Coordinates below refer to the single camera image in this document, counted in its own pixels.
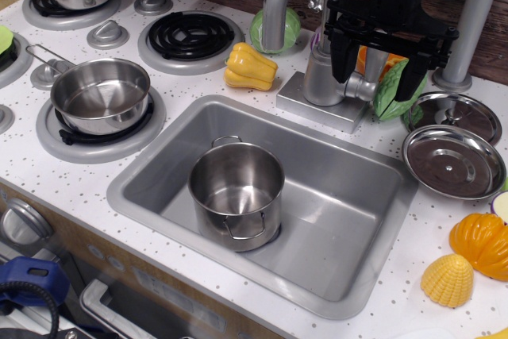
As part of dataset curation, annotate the grey toy sink basin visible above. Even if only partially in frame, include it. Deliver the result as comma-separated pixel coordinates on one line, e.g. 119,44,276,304
107,95,418,320

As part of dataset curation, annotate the black burner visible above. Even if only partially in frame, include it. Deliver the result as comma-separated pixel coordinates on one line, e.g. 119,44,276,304
36,88,166,164
22,0,121,31
137,11,244,75

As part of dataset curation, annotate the steel pot lid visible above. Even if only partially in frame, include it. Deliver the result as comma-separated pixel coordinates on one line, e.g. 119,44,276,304
402,92,502,145

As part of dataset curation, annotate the grey stove knob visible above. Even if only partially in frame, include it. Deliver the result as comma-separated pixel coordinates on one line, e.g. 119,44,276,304
87,20,129,50
30,59,71,91
134,0,173,16

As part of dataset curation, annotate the black cable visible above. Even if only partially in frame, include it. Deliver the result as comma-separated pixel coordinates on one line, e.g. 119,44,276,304
0,281,60,339

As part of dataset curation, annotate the grey stove knob left edge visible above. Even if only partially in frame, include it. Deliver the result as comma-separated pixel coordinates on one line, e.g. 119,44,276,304
0,105,15,134

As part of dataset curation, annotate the orange toy fruit slice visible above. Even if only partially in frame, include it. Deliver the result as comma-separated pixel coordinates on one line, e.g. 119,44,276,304
356,46,406,81

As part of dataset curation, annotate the silver oven knob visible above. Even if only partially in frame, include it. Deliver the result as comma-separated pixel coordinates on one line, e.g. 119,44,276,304
1,198,53,246

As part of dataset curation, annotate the grey stove knob upper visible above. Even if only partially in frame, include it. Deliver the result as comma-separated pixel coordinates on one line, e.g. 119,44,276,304
134,0,173,16

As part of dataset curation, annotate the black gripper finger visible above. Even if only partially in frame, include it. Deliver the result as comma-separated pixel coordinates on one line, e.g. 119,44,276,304
394,54,431,102
330,32,360,83

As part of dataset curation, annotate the black rear right burner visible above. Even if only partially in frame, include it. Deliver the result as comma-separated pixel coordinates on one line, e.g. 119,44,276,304
137,11,244,75

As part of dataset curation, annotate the orange toy pumpkin piece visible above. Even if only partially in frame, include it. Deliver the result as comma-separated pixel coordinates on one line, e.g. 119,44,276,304
448,213,507,282

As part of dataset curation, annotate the black front burner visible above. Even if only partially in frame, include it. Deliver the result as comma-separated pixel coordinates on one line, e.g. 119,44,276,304
36,88,166,164

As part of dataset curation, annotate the black rear left burner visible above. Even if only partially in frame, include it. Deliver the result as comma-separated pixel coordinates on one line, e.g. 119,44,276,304
22,0,121,31

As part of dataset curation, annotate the blue clamp handle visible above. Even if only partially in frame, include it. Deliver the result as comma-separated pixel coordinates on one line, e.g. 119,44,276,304
1,256,70,306

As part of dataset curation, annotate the grey vertical pole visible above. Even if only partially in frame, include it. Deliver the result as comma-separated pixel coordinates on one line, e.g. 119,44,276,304
432,0,494,93

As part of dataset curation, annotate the yellow toy banana tip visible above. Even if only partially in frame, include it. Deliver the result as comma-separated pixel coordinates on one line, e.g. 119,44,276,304
476,328,508,339

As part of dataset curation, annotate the silver faucet lever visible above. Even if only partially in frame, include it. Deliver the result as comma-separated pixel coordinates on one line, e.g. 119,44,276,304
344,47,389,102

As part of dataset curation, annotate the grey stove knob middle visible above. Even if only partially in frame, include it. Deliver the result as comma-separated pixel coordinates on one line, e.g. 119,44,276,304
87,20,129,50

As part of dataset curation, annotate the grey stove knob lower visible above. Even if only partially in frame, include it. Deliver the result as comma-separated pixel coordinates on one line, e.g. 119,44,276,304
30,59,71,91

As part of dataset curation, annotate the steel saucepan with handle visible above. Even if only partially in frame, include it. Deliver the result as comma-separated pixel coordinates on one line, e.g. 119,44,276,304
50,58,151,136

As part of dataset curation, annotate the green toy leafy vegetable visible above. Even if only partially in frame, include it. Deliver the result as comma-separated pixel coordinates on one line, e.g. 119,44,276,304
372,59,428,121

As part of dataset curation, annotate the yellow toy bell pepper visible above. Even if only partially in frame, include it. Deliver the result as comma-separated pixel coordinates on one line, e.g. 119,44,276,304
223,42,278,91

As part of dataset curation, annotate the yellow toy corn piece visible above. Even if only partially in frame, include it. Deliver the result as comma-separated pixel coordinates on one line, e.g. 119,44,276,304
420,254,474,308

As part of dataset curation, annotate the silver oven door handle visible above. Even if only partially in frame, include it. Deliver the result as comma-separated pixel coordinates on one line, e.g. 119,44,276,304
79,279,164,338

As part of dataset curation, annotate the steel plate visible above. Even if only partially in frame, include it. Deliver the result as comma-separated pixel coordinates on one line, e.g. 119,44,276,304
402,125,507,200

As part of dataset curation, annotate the purple toy onion piece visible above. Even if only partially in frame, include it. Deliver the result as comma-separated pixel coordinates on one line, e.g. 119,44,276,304
491,191,508,224

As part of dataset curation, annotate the steel pot in sink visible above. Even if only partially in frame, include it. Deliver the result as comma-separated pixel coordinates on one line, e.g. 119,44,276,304
187,136,285,252

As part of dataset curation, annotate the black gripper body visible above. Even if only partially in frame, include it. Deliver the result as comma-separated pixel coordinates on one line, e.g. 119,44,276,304
325,0,459,69

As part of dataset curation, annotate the green toy leaf on burner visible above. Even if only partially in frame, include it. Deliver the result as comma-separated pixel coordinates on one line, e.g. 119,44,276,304
0,25,13,55

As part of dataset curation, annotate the silver toy faucet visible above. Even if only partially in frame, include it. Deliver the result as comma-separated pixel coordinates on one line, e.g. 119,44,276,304
261,0,372,135

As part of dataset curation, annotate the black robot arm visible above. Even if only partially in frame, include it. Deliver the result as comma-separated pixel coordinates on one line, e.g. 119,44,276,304
325,0,460,102

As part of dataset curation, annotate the green toy cabbage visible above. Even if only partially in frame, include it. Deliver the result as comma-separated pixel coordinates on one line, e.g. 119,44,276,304
249,7,301,54

